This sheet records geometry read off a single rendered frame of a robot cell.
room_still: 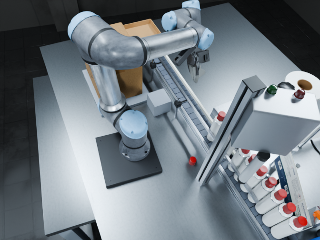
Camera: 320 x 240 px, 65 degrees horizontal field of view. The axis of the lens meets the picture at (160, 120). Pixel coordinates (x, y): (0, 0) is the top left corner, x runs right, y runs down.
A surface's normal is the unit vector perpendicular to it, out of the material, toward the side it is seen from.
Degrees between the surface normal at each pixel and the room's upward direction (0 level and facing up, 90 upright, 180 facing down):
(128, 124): 6
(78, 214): 0
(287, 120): 90
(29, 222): 0
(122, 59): 74
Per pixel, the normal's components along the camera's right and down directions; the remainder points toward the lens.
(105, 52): -0.09, 0.40
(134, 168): 0.06, -0.59
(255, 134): -0.16, 0.81
